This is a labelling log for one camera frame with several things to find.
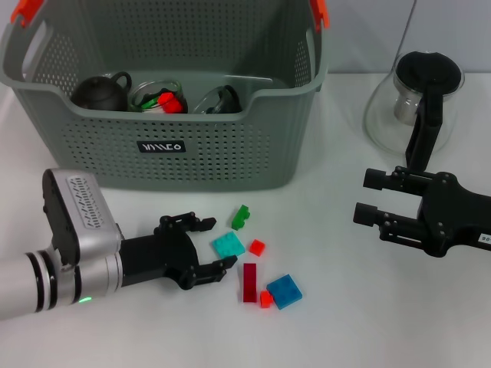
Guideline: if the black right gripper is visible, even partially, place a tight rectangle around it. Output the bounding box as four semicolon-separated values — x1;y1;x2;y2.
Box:
352;166;491;258

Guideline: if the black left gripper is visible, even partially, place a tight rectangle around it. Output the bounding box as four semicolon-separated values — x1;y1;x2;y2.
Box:
119;212;239;291

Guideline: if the teal square toy brick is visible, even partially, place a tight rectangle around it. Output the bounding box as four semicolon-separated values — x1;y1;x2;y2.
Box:
209;232;246;258

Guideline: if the dark red long brick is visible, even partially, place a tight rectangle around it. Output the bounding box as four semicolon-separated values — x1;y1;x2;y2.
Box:
242;263;258;304

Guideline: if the red sloped toy brick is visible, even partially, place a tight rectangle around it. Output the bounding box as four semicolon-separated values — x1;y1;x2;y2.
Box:
157;91;183;114

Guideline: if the grey perforated storage basket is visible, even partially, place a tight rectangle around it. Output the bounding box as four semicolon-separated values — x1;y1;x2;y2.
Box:
0;0;331;192

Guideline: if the blue square toy brick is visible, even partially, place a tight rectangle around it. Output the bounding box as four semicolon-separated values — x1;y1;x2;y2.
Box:
266;274;303;311

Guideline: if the dark clay teapot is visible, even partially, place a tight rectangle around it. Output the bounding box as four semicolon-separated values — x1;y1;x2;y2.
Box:
71;71;133;112

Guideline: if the glass teapot black handle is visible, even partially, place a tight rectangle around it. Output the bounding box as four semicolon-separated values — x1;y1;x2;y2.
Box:
363;50;466;172

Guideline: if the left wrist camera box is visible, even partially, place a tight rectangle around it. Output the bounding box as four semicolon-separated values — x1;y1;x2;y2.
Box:
41;168;124;266

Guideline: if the thin dark wall cable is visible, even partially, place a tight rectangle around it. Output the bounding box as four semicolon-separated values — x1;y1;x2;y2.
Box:
397;0;420;58

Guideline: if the orange basket handle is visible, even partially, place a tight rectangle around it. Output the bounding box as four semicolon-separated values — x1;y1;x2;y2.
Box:
10;0;331;32

